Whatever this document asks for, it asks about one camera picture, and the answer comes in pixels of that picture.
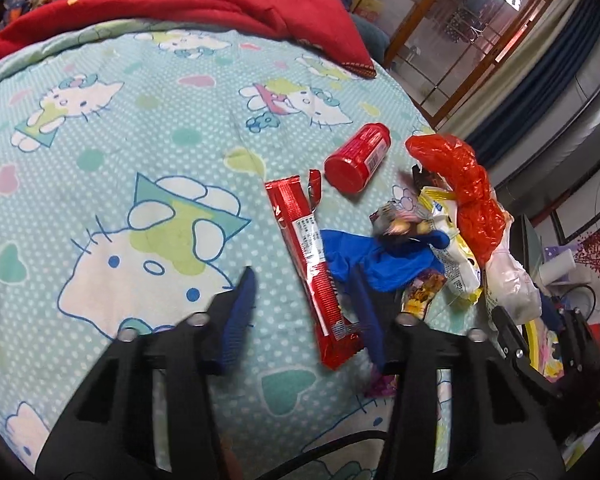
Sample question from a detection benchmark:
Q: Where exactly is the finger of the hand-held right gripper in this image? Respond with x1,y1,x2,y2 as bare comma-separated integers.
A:
490,304,564,402
559,309,600,377

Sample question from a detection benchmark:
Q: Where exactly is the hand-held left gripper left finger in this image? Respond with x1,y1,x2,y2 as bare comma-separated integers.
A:
34,266,259,480

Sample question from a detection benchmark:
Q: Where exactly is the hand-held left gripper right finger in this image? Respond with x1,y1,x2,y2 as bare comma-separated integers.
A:
350,270,567,480

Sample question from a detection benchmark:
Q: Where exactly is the yellow trash bin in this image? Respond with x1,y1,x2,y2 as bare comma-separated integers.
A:
525,320,566,381

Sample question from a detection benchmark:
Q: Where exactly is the colourful snack wrapper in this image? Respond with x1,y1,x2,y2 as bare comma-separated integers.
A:
401,268,448,321

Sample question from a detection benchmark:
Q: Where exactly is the blue cloth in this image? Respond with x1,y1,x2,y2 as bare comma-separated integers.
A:
320,229,451,293

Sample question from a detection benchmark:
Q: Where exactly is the white plastic bag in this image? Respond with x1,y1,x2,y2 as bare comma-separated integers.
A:
482,210,543,323

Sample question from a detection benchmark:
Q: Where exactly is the long red snack wrapper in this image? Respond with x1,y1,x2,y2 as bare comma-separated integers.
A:
265,176,365,372

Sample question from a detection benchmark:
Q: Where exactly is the yellow white snack packet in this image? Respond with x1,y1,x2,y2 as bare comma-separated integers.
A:
419,186,486,307

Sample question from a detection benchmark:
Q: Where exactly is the silver snack wrapper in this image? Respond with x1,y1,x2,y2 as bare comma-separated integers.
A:
370,197,433,238

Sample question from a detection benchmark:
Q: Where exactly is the red cylindrical can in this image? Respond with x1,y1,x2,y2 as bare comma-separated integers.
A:
324,123,391,193

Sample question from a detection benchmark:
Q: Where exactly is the red plastic bag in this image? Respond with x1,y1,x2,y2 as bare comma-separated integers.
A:
405,133,512,266

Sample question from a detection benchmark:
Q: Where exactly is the purple wrapper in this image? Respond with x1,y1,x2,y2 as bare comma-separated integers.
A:
365,367,401,398

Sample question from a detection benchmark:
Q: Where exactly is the white paper towel roll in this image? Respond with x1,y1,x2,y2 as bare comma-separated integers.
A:
537,251,577,283

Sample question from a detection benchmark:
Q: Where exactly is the red berry branch decoration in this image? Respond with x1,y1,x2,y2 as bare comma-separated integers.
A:
572,230,600,281

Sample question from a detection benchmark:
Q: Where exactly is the small red wrapper piece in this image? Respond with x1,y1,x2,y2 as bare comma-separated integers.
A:
307,170,323,211

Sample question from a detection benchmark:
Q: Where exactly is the dark snack wrapper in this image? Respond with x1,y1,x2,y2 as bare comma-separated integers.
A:
411,162,445,193

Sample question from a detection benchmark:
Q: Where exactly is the cat print blanket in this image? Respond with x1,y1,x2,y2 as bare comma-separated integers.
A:
0,27,486,480

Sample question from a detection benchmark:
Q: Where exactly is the grey tower air conditioner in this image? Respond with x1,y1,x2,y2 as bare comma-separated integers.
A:
490,70,600,201

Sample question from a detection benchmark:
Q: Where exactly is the blue curtain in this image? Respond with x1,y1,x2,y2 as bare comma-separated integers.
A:
465,0,600,161

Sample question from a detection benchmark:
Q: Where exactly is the wooden sliding glass door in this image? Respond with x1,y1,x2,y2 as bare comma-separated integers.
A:
350,0,556,131

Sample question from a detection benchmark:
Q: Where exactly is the red blanket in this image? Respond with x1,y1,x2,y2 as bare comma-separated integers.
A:
0,0,378,81

